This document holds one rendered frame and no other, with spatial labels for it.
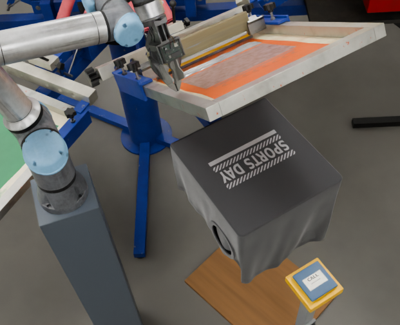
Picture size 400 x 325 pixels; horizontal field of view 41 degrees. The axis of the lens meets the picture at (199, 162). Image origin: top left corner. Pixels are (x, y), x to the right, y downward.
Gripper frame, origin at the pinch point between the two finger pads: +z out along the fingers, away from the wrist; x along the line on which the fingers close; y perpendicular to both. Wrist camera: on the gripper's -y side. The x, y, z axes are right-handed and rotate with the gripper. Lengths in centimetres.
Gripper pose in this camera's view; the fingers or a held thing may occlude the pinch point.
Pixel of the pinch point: (174, 86)
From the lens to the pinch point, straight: 154.6
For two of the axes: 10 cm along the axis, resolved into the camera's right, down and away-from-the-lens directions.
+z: 3.2, 8.7, 3.8
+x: 8.5, -4.4, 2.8
